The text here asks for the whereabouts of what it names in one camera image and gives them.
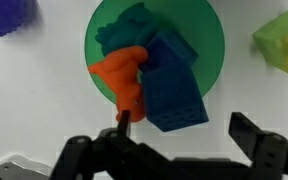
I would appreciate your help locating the teal toy figure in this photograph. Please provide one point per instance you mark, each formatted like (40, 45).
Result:
(134, 26)

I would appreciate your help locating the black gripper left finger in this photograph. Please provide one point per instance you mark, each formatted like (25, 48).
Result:
(124, 123)

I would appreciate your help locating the dark blue round block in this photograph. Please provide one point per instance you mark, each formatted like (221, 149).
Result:
(17, 14)

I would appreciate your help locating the dark blue cube block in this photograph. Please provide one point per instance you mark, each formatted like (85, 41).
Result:
(171, 94)

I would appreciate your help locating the orange toy figure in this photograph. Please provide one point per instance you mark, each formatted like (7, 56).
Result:
(118, 70)

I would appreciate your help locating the green round bowl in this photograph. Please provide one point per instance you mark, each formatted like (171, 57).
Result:
(195, 20)

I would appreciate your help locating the lime translucent cube block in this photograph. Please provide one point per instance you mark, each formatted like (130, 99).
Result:
(270, 41)

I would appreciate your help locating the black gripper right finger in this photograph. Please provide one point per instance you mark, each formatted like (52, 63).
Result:
(263, 148)

